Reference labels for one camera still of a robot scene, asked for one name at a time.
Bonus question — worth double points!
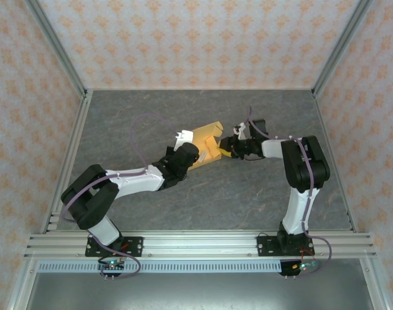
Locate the grey slotted cable duct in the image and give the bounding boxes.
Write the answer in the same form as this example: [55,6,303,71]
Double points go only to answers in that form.
[37,260,283,274]

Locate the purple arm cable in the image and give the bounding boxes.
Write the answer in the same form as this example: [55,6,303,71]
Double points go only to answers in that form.
[60,114,181,280]
[246,106,333,279]

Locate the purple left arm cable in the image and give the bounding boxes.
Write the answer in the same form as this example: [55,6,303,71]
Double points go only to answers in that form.
[60,114,181,280]

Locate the short aluminium frame strut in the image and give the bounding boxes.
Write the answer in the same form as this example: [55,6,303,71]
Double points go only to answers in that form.
[6,258,39,310]
[359,258,388,310]

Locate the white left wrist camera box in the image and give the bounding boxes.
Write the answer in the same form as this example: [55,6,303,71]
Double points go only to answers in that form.
[174,129,195,151]

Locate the grey metal sheet panel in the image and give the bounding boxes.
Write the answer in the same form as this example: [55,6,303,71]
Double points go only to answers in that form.
[24,271,376,310]

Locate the aluminium frame post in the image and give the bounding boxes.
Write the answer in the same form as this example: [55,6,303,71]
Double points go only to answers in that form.
[23,0,89,98]
[312,0,374,98]

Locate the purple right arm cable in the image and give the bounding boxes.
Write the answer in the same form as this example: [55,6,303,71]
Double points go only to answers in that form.
[246,106,333,279]

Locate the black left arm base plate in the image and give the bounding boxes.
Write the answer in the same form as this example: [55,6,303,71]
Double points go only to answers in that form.
[84,236,144,258]

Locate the wide aluminium mounting rail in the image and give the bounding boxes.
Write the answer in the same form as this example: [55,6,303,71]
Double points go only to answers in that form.
[24,230,377,260]

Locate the tan paper box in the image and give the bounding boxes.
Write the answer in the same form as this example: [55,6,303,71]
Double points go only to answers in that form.
[187,120,225,172]

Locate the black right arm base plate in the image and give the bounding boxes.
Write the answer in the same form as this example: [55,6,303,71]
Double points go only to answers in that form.
[257,235,314,258]

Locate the aluminium table side rail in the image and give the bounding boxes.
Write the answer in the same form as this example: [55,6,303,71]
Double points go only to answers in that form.
[40,90,94,234]
[312,92,358,234]

